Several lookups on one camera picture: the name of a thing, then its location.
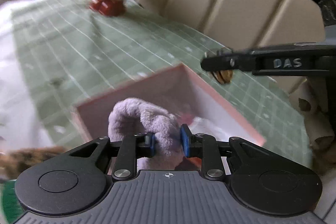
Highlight lilac plush toy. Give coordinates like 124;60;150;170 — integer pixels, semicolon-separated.
108;98;184;170

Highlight cardboard tubes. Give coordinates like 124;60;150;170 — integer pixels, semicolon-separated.
289;79;335;151

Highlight pink cardboard box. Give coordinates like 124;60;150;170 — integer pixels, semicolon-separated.
70;63;267;172

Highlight beige padded sofa back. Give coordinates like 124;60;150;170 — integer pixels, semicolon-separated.
136;0;325;50

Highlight green checked tablecloth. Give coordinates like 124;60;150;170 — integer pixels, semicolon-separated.
11;0;312;166

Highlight white paper sheet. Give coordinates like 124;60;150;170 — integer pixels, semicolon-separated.
1;0;54;152

